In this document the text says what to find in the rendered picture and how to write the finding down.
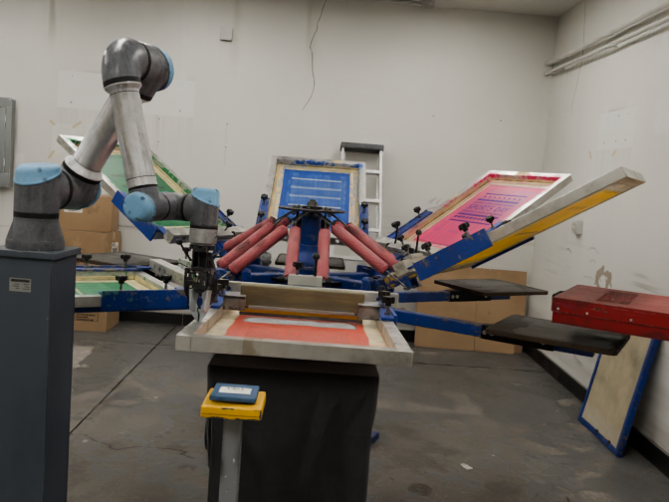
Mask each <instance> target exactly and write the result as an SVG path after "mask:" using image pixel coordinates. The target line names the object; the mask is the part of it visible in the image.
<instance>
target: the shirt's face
mask: <svg viewBox="0 0 669 502"><path fill-rule="evenodd" d="M211 365H214V366H228V367H242V368H256V369H270V370H284V371H299V372H313V373H327V374H341V375H355V376H370V377H376V376H377V373H376V369H375V366H374V365H370V364H356V363H342V362H328V361H314V360H300V359H286V358H271V357H257V356H243V355H229V354H216V355H215V357H214V359H213V360H212V362H211Z"/></svg>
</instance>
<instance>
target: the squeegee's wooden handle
mask: <svg viewBox="0 0 669 502"><path fill-rule="evenodd" d="M240 295H246V304H245V308H248V306H249V305H251V306H265V307H278V308H292V309H306V310H320V311H334V312H347V313H354V315H355V316H357V308H358V304H364V297H365V295H364V293H357V292H343V291H330V290H316V289H303V288H289V287H275V286H262V285H248V284H242V285H241V293H240Z"/></svg>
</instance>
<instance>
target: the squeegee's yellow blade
mask: <svg viewBox="0 0 669 502"><path fill-rule="evenodd" d="M239 312H252V313H266V314H280V315H294V316H308V317H321V318H335V319H349V320H358V318H357V316H354V317H352V316H338V315H324V314H310V313H297V312H283V311H269V310H255V309H248V308H246V309H245V311H239Z"/></svg>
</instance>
